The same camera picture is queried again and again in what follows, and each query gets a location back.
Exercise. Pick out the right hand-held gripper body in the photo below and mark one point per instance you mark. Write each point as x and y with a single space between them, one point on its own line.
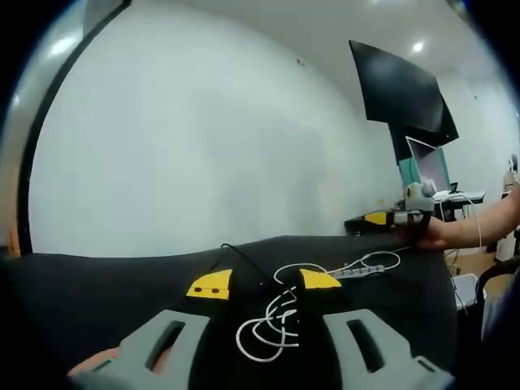
418 199

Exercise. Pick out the white power strip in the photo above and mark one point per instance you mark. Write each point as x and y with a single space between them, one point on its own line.
357 271

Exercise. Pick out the blue grey cloth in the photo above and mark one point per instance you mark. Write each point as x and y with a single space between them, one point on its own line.
501 313

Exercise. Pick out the round ceiling light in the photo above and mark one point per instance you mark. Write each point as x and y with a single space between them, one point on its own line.
417 46

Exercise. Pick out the cluttered white desk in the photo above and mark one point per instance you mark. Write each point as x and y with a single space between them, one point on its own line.
459 199

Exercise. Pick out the person's left hand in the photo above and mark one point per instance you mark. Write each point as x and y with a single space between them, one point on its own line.
95 359

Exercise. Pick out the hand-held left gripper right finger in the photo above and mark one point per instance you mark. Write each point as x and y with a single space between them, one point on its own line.
390 345

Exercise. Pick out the teal framed monitor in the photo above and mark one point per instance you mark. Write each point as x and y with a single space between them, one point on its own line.
426 166

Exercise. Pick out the white box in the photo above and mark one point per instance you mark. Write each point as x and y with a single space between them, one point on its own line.
465 290

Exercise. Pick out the black door frame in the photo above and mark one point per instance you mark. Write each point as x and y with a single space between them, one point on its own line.
44 122

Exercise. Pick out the black chair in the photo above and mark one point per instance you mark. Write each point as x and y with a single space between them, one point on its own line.
493 272

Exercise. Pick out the large black wall screen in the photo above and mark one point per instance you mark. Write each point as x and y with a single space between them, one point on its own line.
402 89

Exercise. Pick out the black screen stand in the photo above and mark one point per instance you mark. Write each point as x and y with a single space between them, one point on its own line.
399 146

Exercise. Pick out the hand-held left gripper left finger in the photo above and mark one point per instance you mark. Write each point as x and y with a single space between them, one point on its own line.
134 341

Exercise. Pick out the person's right hand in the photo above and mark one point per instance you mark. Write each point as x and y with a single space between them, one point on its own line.
432 235

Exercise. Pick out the black table cloth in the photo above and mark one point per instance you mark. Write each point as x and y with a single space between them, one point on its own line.
122 284

